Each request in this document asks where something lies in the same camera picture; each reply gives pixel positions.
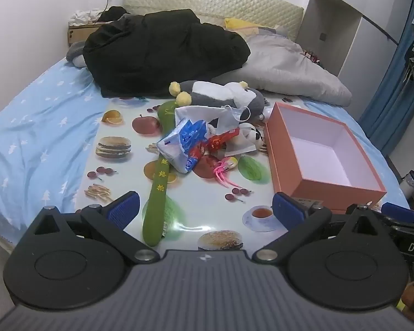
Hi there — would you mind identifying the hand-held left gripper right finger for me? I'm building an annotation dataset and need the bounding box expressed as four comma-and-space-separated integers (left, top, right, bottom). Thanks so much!
257, 192, 399, 263

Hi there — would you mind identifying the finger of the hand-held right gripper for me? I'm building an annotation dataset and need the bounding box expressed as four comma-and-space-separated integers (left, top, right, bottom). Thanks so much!
381, 202, 414, 223

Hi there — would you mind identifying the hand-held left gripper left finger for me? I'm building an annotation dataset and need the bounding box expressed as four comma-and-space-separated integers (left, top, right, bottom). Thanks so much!
21, 191, 161, 264

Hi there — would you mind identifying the pink cardboard box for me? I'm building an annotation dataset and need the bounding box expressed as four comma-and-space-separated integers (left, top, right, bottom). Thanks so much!
264, 102, 388, 211

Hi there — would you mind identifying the pink tasselled toy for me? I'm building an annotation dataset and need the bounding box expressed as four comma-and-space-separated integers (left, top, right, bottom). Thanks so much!
212, 156, 244, 188

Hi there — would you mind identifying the blue snack packet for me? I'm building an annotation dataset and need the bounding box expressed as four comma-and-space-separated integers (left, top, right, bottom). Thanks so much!
156, 119, 209, 174

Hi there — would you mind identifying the panda plush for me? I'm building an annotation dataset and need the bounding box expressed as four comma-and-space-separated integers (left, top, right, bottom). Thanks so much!
233, 122, 266, 154

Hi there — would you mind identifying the red snack packet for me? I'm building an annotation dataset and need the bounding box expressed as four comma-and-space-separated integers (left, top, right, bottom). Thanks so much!
193, 127, 242, 161

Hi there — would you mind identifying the white paper towel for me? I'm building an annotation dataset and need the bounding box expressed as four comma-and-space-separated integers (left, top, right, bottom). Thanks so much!
174, 105, 228, 128

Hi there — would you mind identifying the grey soft cloth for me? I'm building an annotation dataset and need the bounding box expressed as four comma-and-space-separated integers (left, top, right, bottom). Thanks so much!
66, 41, 88, 68

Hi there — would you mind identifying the white trash bin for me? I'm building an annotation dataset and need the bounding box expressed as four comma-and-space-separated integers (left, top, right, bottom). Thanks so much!
399, 170, 414, 199

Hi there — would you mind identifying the green cucumber massage stick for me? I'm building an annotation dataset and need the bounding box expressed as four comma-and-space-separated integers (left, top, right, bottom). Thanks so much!
142, 101, 180, 248

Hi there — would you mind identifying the blue curtain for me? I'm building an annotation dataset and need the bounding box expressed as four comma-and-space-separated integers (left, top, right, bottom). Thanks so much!
359, 0, 414, 156

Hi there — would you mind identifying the grey duvet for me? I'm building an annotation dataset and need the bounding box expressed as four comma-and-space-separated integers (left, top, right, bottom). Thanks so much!
216, 28, 353, 107

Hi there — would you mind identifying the grey penguin plush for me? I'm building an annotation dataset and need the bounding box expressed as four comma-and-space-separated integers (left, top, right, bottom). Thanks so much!
168, 81, 266, 115

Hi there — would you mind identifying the black jacket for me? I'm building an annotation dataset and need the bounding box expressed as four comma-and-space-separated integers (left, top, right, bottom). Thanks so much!
83, 9, 251, 98

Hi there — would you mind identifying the grey wardrobe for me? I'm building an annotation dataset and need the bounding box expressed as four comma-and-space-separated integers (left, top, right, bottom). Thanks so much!
298, 0, 414, 118

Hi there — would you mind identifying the brown cardboard box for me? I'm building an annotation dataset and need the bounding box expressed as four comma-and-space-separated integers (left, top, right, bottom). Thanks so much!
68, 21, 114, 47

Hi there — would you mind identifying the yellow pillow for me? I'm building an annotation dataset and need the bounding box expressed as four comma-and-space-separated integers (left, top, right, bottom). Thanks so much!
224, 17, 263, 31

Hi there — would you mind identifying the white crumpled cloth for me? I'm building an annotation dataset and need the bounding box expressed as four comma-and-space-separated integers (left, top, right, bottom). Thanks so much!
69, 9, 106, 26

